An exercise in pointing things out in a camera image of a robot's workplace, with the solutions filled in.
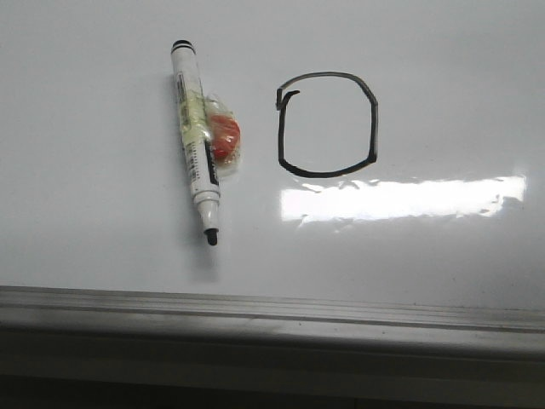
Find white black whiteboard marker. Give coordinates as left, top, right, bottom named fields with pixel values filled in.
left=170, top=40, right=221, bottom=246

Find white whiteboard with aluminium frame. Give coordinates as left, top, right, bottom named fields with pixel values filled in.
left=1, top=1, right=544, bottom=370

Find red magnet taped to marker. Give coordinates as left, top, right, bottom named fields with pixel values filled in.
left=204, top=94, right=242, bottom=179

